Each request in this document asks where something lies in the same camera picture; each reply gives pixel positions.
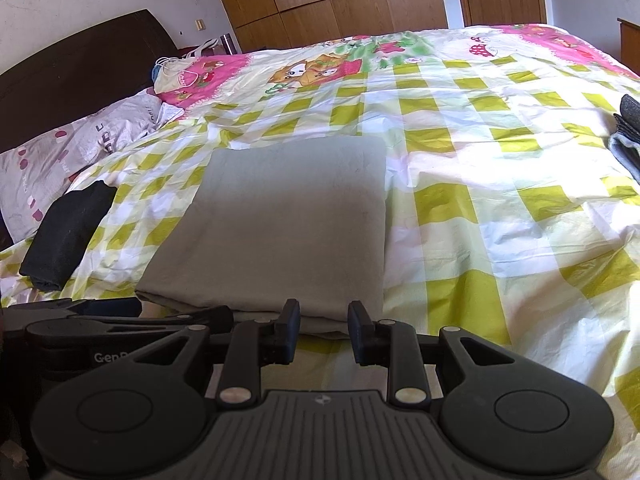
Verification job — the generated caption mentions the light grey-green pants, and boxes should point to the light grey-green pants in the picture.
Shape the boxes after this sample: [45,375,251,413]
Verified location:
[136,136,386,334]

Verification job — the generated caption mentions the black folded garment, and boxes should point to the black folded garment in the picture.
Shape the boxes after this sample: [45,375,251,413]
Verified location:
[20,181,117,292]

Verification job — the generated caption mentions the white pink patterned pillow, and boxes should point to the white pink patterned pillow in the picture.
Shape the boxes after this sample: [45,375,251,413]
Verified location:
[1,89,183,244]

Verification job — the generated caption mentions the colourful checkered bed sheet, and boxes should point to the colourful checkered bed sheet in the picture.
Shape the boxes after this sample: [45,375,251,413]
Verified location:
[1,25,639,479]

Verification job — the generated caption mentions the dark wooden headboard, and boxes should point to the dark wooden headboard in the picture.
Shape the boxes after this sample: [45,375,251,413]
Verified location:
[1,10,178,152]

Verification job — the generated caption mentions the cream cloth bag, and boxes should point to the cream cloth bag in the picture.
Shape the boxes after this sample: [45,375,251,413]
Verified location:
[152,56,220,94]

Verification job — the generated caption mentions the silver thermos bottle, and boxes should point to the silver thermos bottle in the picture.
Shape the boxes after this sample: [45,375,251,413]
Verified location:
[219,34,236,55]

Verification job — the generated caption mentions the dark grey folded pants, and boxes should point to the dark grey folded pants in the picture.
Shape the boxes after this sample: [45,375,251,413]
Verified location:
[608,94,640,182]

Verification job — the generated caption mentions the wooden side cabinet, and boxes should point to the wooden side cabinet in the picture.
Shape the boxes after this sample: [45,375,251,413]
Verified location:
[618,18,640,74]

